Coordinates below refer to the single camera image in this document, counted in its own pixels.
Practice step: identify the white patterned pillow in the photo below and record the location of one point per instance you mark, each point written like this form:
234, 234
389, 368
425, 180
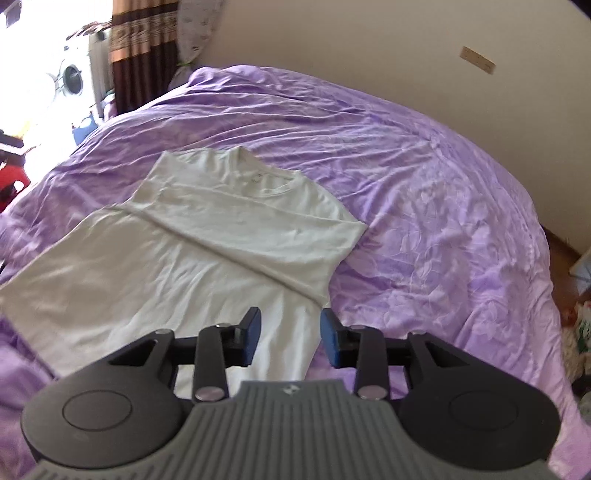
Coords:
196, 22

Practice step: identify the red plastic stool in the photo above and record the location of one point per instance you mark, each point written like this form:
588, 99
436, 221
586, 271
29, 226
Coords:
13, 180

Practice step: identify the brown patterned curtain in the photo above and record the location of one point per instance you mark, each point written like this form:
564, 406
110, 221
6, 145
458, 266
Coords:
143, 52

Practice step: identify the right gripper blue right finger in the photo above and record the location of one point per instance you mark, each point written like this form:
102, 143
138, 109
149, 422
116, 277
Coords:
341, 343

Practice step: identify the beige wall socket plate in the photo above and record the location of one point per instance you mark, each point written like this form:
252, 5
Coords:
478, 60

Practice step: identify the white washing machine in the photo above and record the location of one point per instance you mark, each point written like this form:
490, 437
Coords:
82, 75

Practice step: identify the purple floral bed cover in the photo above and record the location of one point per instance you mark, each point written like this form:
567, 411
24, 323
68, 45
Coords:
453, 243

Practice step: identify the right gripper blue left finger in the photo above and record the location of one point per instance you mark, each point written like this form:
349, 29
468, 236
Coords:
246, 338

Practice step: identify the white Nevada print t-shirt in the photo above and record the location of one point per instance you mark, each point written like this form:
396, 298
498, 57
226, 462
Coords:
206, 235

